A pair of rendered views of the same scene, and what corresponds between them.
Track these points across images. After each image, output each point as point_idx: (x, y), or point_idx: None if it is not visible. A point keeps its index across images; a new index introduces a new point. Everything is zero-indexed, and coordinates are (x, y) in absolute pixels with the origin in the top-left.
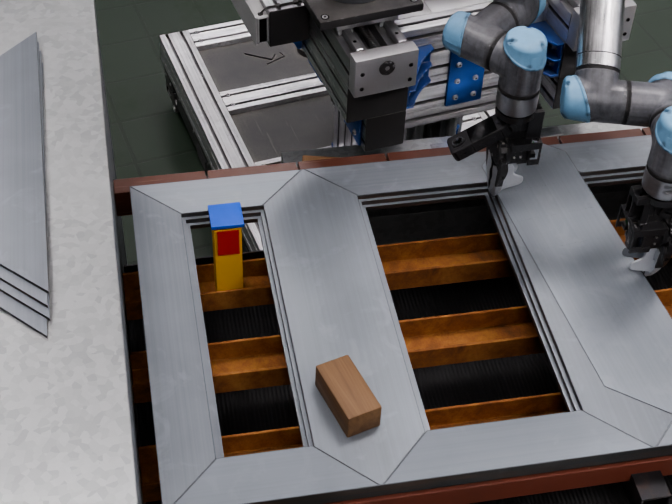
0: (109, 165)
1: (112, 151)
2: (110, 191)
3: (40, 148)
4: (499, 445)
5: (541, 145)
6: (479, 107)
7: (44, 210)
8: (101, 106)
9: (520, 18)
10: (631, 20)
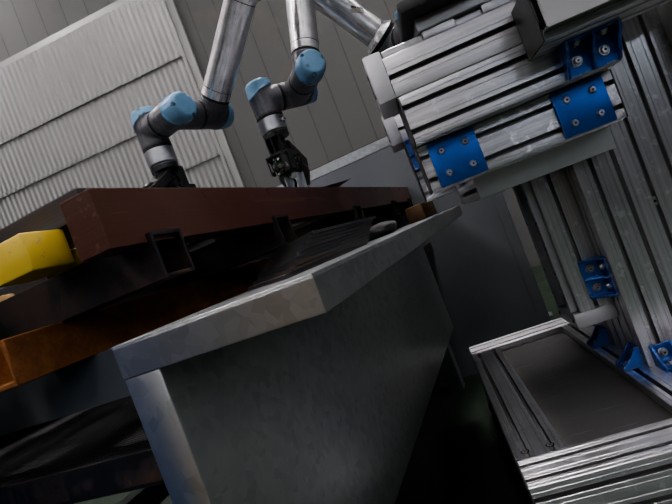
0: (381, 170)
1: (493, 200)
2: (331, 164)
3: (353, 150)
4: None
5: (266, 160)
6: (470, 195)
7: (323, 164)
8: (375, 141)
9: (290, 75)
10: (369, 79)
